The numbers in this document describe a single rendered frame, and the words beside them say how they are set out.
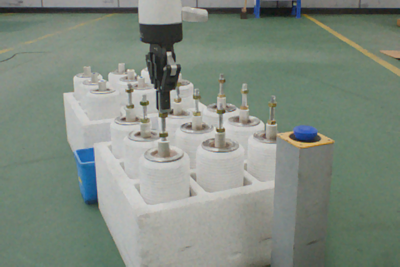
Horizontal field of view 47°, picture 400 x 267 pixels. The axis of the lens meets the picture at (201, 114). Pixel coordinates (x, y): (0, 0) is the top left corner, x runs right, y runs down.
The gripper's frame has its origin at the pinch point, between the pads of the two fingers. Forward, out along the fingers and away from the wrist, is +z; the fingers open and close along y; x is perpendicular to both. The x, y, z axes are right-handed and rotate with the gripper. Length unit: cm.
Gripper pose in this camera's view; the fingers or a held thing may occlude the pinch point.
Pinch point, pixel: (163, 100)
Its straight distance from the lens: 84.6
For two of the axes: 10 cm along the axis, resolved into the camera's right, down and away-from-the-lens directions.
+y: 4.0, 2.6, -8.8
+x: 9.2, -1.2, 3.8
